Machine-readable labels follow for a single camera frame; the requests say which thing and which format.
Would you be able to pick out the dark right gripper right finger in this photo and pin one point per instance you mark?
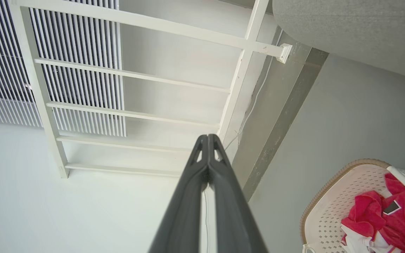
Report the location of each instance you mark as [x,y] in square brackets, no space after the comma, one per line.
[234,211]

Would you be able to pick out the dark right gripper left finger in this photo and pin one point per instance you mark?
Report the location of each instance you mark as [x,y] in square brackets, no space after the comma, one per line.
[183,211]

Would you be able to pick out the cream perforated laundry basket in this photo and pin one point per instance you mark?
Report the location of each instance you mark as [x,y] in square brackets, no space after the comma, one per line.
[339,196]

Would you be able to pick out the white cloth garment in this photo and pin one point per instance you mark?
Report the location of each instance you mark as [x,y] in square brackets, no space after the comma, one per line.
[357,243]

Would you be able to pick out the white wooden railing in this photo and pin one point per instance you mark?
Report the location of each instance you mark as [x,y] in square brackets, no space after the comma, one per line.
[248,42]

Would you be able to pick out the white slatted vent grille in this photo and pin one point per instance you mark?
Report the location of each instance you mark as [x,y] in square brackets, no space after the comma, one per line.
[77,38]

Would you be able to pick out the grey fabric sofa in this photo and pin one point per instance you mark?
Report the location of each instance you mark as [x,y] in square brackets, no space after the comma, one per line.
[346,28]

